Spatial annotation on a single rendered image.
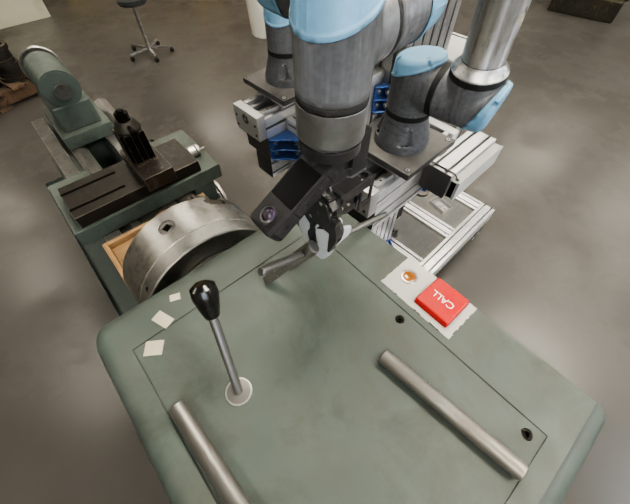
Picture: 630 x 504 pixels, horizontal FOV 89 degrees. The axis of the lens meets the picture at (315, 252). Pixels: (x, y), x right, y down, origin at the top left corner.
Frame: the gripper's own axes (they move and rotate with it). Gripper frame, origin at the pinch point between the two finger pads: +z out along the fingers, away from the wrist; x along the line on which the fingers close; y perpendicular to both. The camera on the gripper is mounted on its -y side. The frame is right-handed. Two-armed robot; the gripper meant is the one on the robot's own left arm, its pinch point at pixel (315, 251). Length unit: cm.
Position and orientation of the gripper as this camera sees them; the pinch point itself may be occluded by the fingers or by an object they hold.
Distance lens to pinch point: 51.3
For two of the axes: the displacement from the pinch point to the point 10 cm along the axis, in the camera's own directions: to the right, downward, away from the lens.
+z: 0.0, 6.0, 8.0
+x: -6.6, -6.0, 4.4
